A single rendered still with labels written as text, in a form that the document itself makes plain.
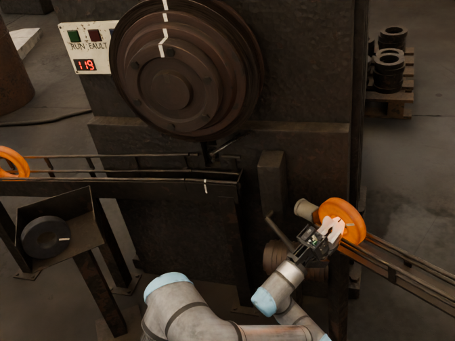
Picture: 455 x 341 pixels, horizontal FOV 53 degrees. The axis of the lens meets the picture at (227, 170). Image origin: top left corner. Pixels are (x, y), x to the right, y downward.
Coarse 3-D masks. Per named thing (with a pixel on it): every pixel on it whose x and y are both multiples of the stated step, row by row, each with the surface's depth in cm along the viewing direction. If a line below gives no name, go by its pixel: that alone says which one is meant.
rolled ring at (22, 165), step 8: (0, 152) 184; (8, 152) 184; (16, 152) 186; (16, 160) 185; (24, 160) 188; (0, 168) 194; (24, 168) 188; (0, 176) 194; (8, 176) 195; (16, 176) 194; (24, 176) 190
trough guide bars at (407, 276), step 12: (348, 240) 133; (372, 240) 133; (384, 240) 130; (360, 252) 130; (396, 252) 128; (408, 252) 124; (384, 264) 123; (408, 264) 126; (420, 264) 123; (396, 276) 122; (408, 276) 118; (444, 276) 118; (420, 288) 116; (432, 288) 113; (444, 300) 112
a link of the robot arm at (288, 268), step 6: (282, 264) 128; (288, 264) 126; (294, 264) 127; (276, 270) 130; (282, 270) 126; (288, 270) 125; (294, 270) 125; (300, 270) 126; (288, 276) 125; (294, 276) 125; (300, 276) 126; (294, 282) 125; (300, 282) 127
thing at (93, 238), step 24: (72, 192) 166; (24, 216) 164; (72, 216) 171; (96, 216) 156; (48, 240) 165; (72, 240) 162; (96, 240) 159; (48, 264) 156; (96, 264) 175; (96, 288) 177; (120, 312) 196; (120, 336) 197
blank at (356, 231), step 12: (324, 204) 136; (336, 204) 131; (348, 204) 131; (324, 216) 139; (336, 216) 139; (348, 216) 129; (360, 216) 130; (348, 228) 132; (360, 228) 129; (360, 240) 131
